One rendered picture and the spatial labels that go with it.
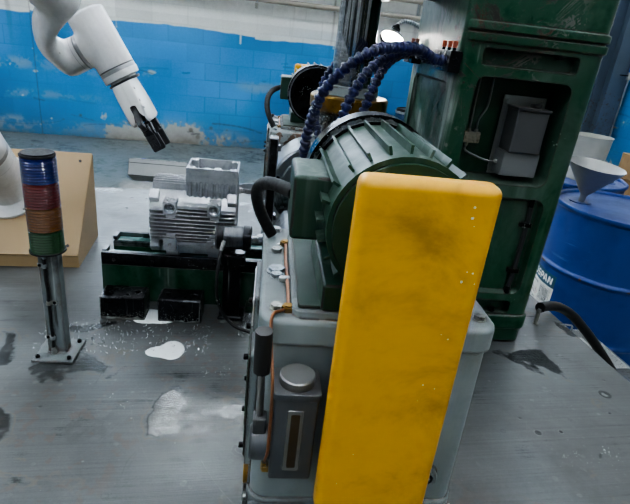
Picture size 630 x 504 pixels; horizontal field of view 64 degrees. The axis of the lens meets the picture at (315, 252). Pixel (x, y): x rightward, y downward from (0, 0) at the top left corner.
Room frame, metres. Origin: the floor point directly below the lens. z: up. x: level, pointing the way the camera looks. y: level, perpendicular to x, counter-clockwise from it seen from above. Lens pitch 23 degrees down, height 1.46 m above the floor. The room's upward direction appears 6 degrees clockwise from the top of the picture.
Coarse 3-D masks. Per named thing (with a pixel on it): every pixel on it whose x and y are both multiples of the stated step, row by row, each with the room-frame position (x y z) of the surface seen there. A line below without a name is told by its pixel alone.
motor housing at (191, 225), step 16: (160, 176) 1.17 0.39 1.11; (176, 176) 1.18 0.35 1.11; (160, 192) 1.13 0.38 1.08; (176, 192) 1.14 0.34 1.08; (160, 208) 1.10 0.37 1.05; (192, 208) 1.10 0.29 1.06; (224, 208) 1.13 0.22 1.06; (160, 224) 1.09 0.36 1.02; (176, 224) 1.10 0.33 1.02; (192, 224) 1.11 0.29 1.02; (208, 224) 1.10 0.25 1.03; (160, 240) 1.12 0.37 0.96; (192, 240) 1.10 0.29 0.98
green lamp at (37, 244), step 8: (56, 232) 0.85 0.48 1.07; (32, 240) 0.83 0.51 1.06; (40, 240) 0.83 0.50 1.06; (48, 240) 0.84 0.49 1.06; (56, 240) 0.85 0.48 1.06; (64, 240) 0.87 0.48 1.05; (32, 248) 0.83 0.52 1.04; (40, 248) 0.83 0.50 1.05; (48, 248) 0.84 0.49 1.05; (56, 248) 0.85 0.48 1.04; (64, 248) 0.87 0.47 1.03
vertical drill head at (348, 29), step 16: (352, 0) 1.19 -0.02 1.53; (368, 0) 1.18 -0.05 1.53; (352, 16) 1.18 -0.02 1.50; (368, 16) 1.19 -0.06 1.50; (352, 32) 1.18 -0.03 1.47; (368, 32) 1.19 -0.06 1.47; (336, 48) 1.21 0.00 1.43; (352, 48) 1.18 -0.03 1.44; (336, 64) 1.20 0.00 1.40; (352, 80) 1.18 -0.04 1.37; (368, 80) 1.20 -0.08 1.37; (336, 96) 1.17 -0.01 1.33; (320, 112) 1.17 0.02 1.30; (336, 112) 1.14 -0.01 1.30; (352, 112) 1.14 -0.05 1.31; (384, 112) 1.19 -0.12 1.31
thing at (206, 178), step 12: (192, 168) 1.14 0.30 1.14; (204, 168) 1.18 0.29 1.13; (216, 168) 1.19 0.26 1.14; (228, 168) 1.24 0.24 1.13; (192, 180) 1.14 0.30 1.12; (204, 180) 1.14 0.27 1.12; (216, 180) 1.14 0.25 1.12; (228, 180) 1.15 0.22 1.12; (192, 192) 1.14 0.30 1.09; (204, 192) 1.14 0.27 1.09; (216, 192) 1.14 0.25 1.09; (228, 192) 1.14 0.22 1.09
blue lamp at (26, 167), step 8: (24, 160) 0.83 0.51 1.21; (32, 160) 0.83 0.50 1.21; (40, 160) 0.84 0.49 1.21; (48, 160) 0.85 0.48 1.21; (56, 160) 0.87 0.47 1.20; (24, 168) 0.83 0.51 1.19; (32, 168) 0.83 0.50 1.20; (40, 168) 0.84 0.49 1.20; (48, 168) 0.85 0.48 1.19; (56, 168) 0.87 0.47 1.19; (24, 176) 0.83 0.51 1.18; (32, 176) 0.83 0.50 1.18; (40, 176) 0.84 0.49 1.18; (48, 176) 0.85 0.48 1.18; (56, 176) 0.86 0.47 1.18; (32, 184) 0.83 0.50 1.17; (40, 184) 0.84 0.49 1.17; (48, 184) 0.84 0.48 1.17
